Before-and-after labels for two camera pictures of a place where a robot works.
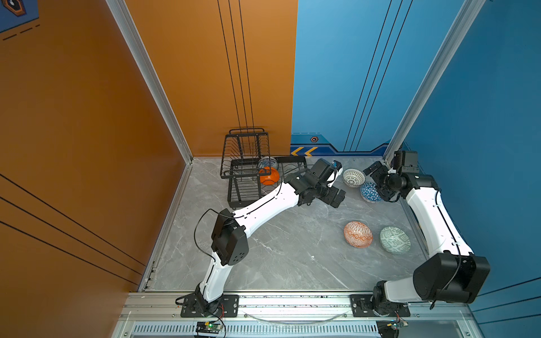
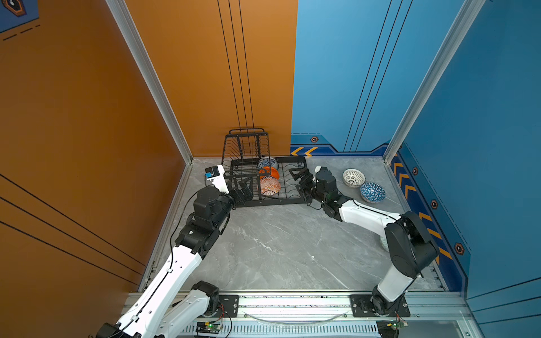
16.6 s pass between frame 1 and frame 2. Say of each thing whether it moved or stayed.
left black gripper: moved
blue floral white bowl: stayed
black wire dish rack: stayed
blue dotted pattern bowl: stayed
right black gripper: moved
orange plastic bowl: stayed
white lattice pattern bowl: stayed
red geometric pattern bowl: moved
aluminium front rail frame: stayed
